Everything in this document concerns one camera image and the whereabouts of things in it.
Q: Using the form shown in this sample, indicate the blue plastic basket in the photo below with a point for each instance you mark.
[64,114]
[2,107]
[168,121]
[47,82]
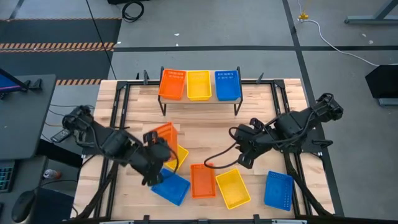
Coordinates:
[172,189]
[279,191]
[228,86]

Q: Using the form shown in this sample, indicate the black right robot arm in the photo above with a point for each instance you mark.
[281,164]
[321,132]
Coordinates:
[295,124]

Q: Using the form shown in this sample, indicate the black monitor stand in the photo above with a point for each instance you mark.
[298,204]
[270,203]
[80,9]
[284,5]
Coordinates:
[35,84]

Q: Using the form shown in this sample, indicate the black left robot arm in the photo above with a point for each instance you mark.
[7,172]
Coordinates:
[115,144]

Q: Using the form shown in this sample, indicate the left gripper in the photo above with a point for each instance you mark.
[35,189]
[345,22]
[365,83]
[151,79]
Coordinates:
[152,161]

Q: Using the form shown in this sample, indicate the black box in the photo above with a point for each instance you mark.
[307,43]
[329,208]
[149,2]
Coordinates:
[54,207]

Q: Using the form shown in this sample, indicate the backlit keyboard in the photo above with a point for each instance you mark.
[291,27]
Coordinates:
[6,179]

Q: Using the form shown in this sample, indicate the silver drink can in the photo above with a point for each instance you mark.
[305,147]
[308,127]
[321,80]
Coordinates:
[51,174]

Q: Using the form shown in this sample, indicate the grey metal stand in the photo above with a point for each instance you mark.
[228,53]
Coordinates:
[367,20]

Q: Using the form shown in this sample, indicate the black desk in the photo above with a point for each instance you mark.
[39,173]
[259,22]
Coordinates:
[21,118]

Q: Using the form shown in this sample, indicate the black panel on grey foot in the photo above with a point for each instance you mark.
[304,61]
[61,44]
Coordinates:
[384,81]

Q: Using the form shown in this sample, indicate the black floor mat hazard stripes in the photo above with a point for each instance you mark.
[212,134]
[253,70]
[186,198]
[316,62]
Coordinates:
[62,31]

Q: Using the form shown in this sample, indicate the yellow plastic basket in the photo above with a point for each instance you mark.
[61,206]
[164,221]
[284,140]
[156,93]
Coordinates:
[199,86]
[233,189]
[182,155]

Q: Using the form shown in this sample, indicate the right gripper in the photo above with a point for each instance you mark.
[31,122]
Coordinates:
[250,138]

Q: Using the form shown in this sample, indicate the wooden shelf with black legs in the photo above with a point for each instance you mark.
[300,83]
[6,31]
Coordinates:
[214,101]

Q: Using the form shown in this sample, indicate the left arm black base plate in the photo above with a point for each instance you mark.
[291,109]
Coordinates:
[90,150]

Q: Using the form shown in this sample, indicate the orange plastic basket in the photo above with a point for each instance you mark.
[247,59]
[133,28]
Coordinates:
[203,182]
[168,137]
[172,85]

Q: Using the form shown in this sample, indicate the black aluminium table frame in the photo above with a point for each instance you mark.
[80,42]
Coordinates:
[264,82]

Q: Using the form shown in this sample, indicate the black computer mouse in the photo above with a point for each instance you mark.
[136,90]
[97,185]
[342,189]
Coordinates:
[23,205]

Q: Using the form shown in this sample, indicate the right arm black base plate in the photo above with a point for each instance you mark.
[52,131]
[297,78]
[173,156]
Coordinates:
[312,148]

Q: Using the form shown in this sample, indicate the computer monitor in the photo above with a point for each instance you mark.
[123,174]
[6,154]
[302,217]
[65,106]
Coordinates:
[7,83]

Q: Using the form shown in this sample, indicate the black remote control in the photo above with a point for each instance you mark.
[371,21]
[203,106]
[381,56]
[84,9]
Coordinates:
[60,135]

